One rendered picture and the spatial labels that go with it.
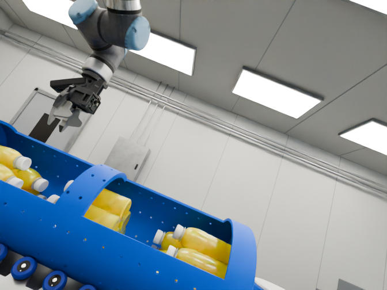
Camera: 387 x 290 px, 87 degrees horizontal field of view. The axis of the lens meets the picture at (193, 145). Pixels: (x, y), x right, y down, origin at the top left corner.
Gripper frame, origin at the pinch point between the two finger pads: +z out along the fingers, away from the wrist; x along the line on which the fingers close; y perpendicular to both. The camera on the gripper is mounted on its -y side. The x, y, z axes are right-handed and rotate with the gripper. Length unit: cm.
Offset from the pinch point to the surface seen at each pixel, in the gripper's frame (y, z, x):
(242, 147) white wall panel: 121, -147, 325
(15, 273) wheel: 19.9, 33.4, -11.7
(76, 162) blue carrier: 9.0, 7.9, 6.9
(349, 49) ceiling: 152, -211, 106
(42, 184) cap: 4.7, 17.9, 4.4
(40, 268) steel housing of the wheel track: 18.9, 36.0, 0.2
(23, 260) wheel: 19.2, 31.4, -10.1
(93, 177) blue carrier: 23.6, 9.8, -10.2
